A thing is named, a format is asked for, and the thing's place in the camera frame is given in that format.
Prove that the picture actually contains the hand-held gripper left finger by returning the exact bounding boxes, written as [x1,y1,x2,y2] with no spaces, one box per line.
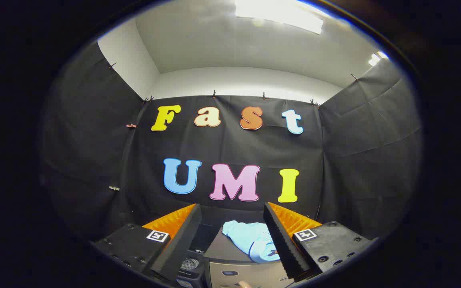
[94,203,202,283]

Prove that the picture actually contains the small ceiling light panel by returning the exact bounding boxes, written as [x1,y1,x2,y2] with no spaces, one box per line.
[368,51,389,67]

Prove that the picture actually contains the light blue shirt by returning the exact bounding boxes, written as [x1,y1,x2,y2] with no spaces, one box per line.
[222,220,282,264]

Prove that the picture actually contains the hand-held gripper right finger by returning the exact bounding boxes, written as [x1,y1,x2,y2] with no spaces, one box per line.
[263,202,375,282]

